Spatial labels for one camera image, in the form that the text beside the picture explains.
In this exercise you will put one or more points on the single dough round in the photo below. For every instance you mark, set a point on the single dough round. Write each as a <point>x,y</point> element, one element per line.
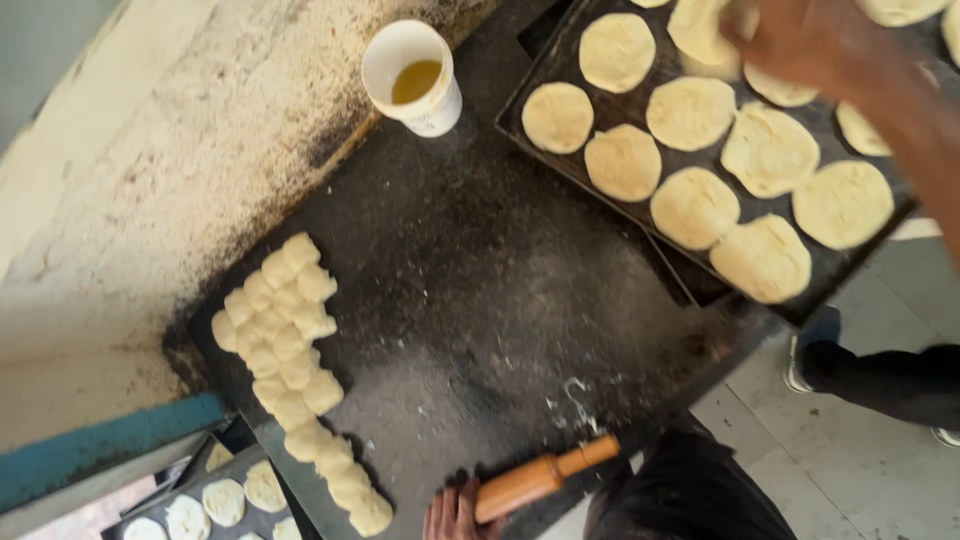
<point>694,34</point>

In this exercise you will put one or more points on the row of small dough balls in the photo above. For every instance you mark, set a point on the row of small dough balls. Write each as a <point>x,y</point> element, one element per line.
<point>289,352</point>

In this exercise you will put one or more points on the wooden rolling pin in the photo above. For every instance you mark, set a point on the wooden rolling pin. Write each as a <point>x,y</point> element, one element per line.
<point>536,478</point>

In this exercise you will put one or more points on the yellow cooking oil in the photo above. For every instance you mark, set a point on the yellow cooking oil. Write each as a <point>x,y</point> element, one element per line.
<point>416,81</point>

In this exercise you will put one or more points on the person's left fingers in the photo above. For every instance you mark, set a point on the person's left fingers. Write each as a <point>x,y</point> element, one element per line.
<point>452,504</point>

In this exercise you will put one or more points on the person's left hand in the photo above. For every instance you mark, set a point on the person's left hand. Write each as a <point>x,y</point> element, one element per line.
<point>454,517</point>

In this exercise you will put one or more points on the batch of flattened dough discs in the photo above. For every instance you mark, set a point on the batch of flattened dough discs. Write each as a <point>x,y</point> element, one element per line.
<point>223,502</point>
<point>690,112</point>

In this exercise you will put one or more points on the white plastic cup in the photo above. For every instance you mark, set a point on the white plastic cup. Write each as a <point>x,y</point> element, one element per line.
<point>435,116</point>

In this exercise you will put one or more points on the person's right hand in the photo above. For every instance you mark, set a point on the person's right hand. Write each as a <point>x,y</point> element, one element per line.
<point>802,41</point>

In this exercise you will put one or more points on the person's right fingers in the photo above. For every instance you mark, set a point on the person's right fingers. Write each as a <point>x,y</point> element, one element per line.
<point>739,21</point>

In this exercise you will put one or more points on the dark metal baking tray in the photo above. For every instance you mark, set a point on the dark metal baking tray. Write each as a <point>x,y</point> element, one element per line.
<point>697,283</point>
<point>259,517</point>
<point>555,56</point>

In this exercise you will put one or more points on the person's black clothing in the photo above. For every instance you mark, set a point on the person's black clothing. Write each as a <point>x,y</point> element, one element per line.
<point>682,487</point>

